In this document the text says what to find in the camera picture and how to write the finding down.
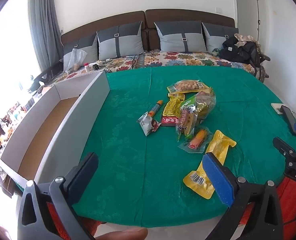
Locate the white cardboard box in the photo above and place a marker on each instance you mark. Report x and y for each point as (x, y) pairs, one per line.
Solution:
(75, 120)

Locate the white door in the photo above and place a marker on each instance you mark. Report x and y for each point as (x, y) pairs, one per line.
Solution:
(262, 17)

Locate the white wall socket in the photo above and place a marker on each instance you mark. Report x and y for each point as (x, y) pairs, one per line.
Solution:
(218, 9)

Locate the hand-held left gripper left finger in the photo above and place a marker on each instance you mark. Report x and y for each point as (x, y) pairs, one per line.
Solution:
(84, 177)

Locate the black and white charger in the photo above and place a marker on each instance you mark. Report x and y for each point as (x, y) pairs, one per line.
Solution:
(95, 67)

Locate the red textured cloth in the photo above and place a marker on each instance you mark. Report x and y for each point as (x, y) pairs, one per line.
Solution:
(287, 200)

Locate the clear plastic bag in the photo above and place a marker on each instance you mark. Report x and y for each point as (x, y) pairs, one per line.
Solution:
(75, 60)

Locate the yellow-edged nut packet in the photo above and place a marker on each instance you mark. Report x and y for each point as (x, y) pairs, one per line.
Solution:
(187, 86)

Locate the sausage stick packet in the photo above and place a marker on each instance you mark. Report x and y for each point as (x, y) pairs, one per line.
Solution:
(156, 108)

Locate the beige patterned cloth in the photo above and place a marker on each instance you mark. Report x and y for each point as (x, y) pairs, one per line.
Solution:
(242, 40)

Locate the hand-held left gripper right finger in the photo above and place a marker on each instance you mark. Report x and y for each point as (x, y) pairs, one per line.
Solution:
(220, 180)

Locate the black phone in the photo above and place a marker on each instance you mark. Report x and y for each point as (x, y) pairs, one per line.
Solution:
(288, 116)

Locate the yellow packet with red end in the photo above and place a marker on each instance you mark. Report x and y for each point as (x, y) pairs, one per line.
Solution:
(171, 110)

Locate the clear packet with orange sausage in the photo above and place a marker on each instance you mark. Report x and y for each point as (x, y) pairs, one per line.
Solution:
(197, 140)

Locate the black jacket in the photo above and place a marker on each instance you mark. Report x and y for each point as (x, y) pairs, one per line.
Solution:
(240, 52)

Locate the white and red packet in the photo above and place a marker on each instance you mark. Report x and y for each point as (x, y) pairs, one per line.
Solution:
(146, 125)

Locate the green drumstick packet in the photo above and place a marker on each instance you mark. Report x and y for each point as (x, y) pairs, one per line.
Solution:
(187, 120)

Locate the person's left hand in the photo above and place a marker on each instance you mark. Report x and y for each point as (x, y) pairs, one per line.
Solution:
(123, 235)

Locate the grey curtain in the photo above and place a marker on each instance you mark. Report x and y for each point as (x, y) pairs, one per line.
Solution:
(43, 17)

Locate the gold packet of eggs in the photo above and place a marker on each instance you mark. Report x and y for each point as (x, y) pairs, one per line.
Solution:
(205, 105)

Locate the pile of colourful clutter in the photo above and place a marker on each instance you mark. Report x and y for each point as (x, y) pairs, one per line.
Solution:
(3, 130)

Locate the white bottle red cap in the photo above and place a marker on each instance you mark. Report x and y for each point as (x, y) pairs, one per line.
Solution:
(87, 67)

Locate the brown padded headboard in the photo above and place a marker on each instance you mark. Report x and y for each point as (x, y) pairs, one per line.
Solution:
(187, 15)

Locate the long pale yellow packet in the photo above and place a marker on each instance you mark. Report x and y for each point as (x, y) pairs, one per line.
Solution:
(220, 145)

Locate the grey two-tone pillow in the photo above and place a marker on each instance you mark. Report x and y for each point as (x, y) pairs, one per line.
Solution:
(85, 47)
(215, 38)
(172, 40)
(128, 45)

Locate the white phone clear case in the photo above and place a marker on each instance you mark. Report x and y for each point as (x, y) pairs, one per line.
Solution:
(277, 106)

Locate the brown leather bag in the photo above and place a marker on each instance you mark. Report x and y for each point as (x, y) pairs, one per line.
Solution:
(255, 55)

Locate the green leafy cloth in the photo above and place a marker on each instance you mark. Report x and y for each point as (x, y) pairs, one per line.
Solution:
(217, 51)

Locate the small yellow snack packet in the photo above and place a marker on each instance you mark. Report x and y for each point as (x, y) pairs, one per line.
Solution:
(176, 95)

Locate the floral bed sheet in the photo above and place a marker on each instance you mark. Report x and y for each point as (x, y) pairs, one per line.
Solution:
(177, 58)

